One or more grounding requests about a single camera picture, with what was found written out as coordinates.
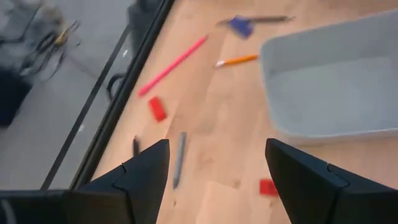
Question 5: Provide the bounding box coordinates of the long pink crayon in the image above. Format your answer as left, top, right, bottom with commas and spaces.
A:
137, 34, 208, 97

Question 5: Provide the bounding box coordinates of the black perforated panel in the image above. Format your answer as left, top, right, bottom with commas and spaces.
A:
127, 0, 170, 52

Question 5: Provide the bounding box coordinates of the grey crayon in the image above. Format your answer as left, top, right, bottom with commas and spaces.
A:
172, 131, 187, 190

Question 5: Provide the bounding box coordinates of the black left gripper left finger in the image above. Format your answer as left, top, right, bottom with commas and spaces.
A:
0, 139, 170, 224

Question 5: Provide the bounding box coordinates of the dark brown pencil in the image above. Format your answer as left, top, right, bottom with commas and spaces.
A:
216, 14, 295, 26

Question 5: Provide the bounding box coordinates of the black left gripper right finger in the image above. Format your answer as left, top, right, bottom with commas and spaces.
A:
265, 138, 398, 224

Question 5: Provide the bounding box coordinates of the red eraser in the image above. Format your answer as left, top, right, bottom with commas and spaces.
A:
147, 96, 168, 123
259, 179, 279, 197

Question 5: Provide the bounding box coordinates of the orange pencil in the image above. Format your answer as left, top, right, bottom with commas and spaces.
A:
213, 54, 259, 68

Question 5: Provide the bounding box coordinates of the black coiled hanging cable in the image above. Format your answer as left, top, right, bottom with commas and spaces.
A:
106, 73, 126, 101

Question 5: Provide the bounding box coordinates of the purple eraser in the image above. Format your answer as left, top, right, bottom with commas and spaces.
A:
228, 15, 255, 40

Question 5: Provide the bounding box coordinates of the black aluminium table frame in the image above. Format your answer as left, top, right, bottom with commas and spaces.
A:
68, 0, 177, 191

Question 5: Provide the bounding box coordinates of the black floor cable bundle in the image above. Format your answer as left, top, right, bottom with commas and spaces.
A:
18, 19, 82, 82

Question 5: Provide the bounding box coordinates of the grey plastic bin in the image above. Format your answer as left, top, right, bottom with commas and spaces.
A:
259, 8, 398, 146

